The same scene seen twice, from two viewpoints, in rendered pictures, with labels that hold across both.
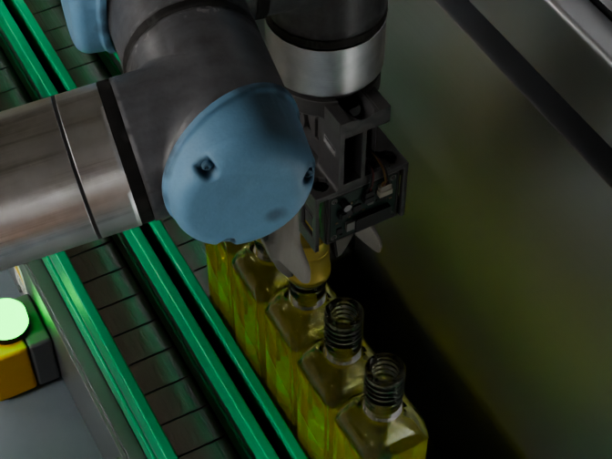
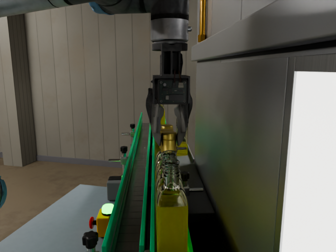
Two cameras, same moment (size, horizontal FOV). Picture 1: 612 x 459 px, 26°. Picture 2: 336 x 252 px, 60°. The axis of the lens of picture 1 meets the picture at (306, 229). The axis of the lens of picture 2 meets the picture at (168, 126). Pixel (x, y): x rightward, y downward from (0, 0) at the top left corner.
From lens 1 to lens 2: 0.67 m
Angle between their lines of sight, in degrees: 43
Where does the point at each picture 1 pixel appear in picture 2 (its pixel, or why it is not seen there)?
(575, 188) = (245, 77)
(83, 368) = not seen: hidden behind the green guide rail
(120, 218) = not seen: outside the picture
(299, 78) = (154, 33)
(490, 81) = (230, 70)
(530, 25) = (238, 35)
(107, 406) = not seen: hidden behind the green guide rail
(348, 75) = (168, 30)
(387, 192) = (181, 86)
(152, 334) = (140, 214)
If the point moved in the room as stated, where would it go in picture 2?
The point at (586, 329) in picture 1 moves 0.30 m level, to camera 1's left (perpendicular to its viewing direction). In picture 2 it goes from (249, 145) to (98, 128)
